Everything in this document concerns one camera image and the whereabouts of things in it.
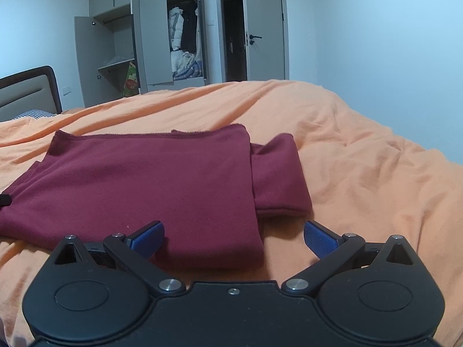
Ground dark red long-sleeve sweater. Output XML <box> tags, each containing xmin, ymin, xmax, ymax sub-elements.
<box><xmin>1</xmin><ymin>125</ymin><xmax>312</xmax><ymax>269</ymax></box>

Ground brown padded headboard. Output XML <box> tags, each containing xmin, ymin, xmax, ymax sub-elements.
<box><xmin>1</xmin><ymin>65</ymin><xmax>63</xmax><ymax>122</ymax></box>

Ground pile of folded bedding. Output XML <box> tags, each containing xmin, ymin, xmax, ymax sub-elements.
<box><xmin>170</xmin><ymin>50</ymin><xmax>203</xmax><ymax>81</ymax></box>

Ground grey wardrobe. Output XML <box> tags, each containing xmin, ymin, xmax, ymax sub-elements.
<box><xmin>74</xmin><ymin>0</ymin><xmax>208</xmax><ymax>107</ymax></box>

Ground grey room door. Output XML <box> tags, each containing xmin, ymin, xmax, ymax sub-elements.
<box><xmin>243</xmin><ymin>0</ymin><xmax>288</xmax><ymax>81</ymax></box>

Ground white hanging jacket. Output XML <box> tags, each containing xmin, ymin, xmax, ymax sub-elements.
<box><xmin>169</xmin><ymin>7</ymin><xmax>184</xmax><ymax>51</ymax></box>

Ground checkered pillow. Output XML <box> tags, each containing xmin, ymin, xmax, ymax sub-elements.
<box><xmin>14</xmin><ymin>110</ymin><xmax>56</xmax><ymax>119</ymax></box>

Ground orange bed sheet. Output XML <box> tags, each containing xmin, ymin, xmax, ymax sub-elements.
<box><xmin>1</xmin><ymin>81</ymin><xmax>462</xmax><ymax>346</ymax></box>

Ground colourful bag in wardrobe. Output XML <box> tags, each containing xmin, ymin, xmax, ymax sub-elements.
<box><xmin>122</xmin><ymin>61</ymin><xmax>139</xmax><ymax>97</ymax></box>

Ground dark hanging clothes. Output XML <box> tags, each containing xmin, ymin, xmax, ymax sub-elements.
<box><xmin>181</xmin><ymin>1</ymin><xmax>198</xmax><ymax>53</ymax></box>

